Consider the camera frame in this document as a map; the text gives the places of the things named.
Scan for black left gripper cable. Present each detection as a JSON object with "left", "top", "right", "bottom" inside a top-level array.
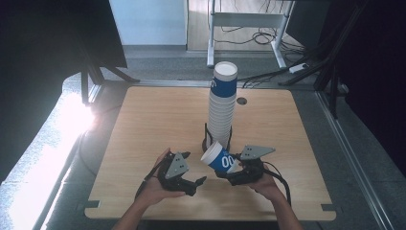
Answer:
[{"left": 134, "top": 156, "right": 169, "bottom": 199}]

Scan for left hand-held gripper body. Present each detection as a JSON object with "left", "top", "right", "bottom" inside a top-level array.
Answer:
[{"left": 157, "top": 151, "right": 197, "bottom": 196}]

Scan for black tripod stand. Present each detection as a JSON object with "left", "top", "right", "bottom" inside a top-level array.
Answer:
[{"left": 79, "top": 47, "right": 142, "bottom": 106}]

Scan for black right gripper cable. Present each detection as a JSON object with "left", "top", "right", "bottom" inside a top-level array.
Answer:
[{"left": 261, "top": 161, "right": 292, "bottom": 206}]

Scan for blue and white paper cup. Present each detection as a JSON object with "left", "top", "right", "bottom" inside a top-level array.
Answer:
[{"left": 200, "top": 141, "right": 240, "bottom": 174}]

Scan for white panel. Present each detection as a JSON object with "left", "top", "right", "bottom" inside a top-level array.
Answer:
[{"left": 108, "top": 0, "right": 190, "bottom": 47}]

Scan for black rod cup holder rack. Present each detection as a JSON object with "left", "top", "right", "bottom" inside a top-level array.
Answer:
[{"left": 201, "top": 123, "right": 234, "bottom": 155}]

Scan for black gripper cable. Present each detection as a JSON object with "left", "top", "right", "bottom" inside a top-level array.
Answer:
[
  {"left": 261, "top": 161, "right": 292, "bottom": 206},
  {"left": 134, "top": 156, "right": 169, "bottom": 199}
]

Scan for stack of white paper cups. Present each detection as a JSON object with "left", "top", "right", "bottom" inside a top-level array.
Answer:
[{"left": 205, "top": 60, "right": 239, "bottom": 150}]

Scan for person's left hand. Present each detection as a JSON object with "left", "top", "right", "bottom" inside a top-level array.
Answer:
[{"left": 135, "top": 147, "right": 187, "bottom": 209}]

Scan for person's right hand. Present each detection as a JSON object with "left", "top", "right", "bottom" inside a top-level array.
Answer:
[{"left": 247, "top": 172, "right": 283, "bottom": 203}]

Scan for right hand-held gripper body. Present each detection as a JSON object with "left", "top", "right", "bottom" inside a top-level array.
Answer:
[{"left": 228, "top": 145, "right": 276, "bottom": 187}]

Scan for black curtain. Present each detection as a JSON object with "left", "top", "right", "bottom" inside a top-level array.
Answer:
[
  {"left": 0, "top": 0, "right": 128, "bottom": 181},
  {"left": 319, "top": 0, "right": 406, "bottom": 178}
]

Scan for black floor cables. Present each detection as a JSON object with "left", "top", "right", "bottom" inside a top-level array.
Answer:
[{"left": 213, "top": 0, "right": 305, "bottom": 89}]

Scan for black slanted metal stand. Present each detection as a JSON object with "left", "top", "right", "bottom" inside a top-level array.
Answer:
[{"left": 277, "top": 0, "right": 372, "bottom": 120}]

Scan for white metal desk frame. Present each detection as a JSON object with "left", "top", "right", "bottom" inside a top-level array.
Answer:
[{"left": 206, "top": 0, "right": 295, "bottom": 70}]

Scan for white power strip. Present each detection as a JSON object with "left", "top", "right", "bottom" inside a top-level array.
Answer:
[{"left": 288, "top": 62, "right": 309, "bottom": 74}]

